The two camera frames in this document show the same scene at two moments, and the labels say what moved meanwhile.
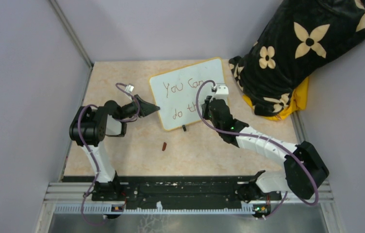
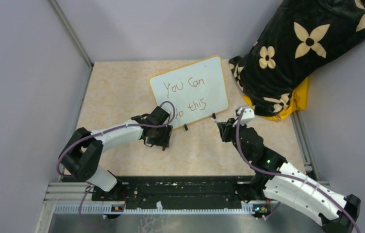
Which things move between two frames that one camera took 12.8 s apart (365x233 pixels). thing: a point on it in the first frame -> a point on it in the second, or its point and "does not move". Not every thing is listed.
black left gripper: x=145 y=108 -> x=164 y=141
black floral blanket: x=301 y=35 does not move
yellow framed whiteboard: x=174 y=92 does not move
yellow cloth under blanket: x=298 y=102 does not move
